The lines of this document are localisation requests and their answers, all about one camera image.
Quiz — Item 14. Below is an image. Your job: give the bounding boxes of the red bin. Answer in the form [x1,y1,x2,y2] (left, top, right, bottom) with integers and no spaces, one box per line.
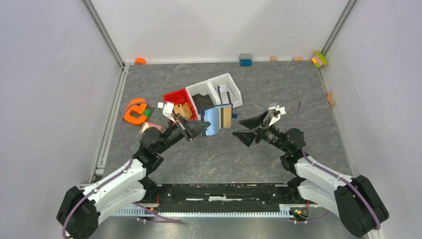
[163,88,198,120]

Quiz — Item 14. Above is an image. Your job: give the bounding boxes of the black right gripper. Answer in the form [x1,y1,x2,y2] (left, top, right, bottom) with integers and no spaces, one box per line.
[232,110,289,153]

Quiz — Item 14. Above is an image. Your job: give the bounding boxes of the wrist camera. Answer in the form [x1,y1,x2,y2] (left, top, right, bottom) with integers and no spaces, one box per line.
[268,103,287,126]
[157,101,176,122]

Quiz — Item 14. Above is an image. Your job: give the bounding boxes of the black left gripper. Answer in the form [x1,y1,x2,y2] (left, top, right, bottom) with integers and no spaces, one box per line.
[156,113,211,154]

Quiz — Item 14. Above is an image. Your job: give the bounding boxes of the pink white small box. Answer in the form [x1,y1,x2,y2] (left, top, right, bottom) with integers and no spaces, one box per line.
[139,121,164,134]

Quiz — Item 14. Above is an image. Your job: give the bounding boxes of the black wallets in bin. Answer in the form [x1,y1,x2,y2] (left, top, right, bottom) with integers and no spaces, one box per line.
[192,94,214,113]

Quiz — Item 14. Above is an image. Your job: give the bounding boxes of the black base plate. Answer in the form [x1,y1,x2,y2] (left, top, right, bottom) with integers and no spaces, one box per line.
[137,183,307,204]

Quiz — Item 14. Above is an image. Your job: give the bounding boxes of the orange letter-shaped toy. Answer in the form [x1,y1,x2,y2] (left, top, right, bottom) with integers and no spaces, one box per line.
[123,98,148,125]

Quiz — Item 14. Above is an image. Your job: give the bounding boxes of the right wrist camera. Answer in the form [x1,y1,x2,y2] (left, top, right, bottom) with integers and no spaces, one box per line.
[268,103,287,126]

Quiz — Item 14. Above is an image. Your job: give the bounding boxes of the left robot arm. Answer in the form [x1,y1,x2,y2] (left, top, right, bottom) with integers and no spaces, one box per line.
[56,115,210,239]

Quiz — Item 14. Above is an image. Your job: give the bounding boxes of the white cards in bin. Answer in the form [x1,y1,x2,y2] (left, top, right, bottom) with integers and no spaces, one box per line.
[215,84,237,104]

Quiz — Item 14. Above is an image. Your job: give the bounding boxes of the blue card holder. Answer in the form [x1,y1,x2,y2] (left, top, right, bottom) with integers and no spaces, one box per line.
[201,105,233,136]

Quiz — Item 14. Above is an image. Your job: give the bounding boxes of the white bin with wallets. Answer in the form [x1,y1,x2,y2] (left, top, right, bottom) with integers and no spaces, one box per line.
[185,80,221,119]

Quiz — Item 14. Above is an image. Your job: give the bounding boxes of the curved wooden block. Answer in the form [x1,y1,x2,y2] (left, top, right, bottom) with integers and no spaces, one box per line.
[326,92,335,107]

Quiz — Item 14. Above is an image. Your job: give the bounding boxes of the orange round toy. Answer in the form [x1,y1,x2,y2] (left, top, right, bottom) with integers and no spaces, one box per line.
[134,57,146,65]

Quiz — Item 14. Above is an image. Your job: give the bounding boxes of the blue grey toy brick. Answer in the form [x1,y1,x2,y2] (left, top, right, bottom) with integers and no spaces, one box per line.
[239,53,253,66]

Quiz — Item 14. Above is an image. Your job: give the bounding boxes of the multicolour brick stack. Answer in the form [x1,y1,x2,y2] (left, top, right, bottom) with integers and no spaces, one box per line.
[311,51,329,68]

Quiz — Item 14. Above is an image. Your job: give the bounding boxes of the tan object in red bin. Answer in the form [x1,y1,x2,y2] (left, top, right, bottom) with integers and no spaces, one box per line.
[173,102,194,119]

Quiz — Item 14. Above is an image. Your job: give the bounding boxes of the green toy block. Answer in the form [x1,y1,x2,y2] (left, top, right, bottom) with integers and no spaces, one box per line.
[142,108,155,119]

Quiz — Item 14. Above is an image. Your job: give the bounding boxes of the blue cable comb strip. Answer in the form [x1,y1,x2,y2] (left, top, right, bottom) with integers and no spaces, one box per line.
[113,206,301,219]

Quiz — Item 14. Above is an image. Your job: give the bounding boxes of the white bin with cards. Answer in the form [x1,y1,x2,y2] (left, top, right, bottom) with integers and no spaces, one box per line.
[207,73,243,108]

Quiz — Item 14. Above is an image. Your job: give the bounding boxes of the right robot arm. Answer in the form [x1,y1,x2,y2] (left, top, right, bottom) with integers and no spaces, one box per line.
[232,109,390,238]

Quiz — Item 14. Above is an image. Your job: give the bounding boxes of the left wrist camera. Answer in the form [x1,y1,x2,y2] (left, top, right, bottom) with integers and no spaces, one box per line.
[157,101,176,122]

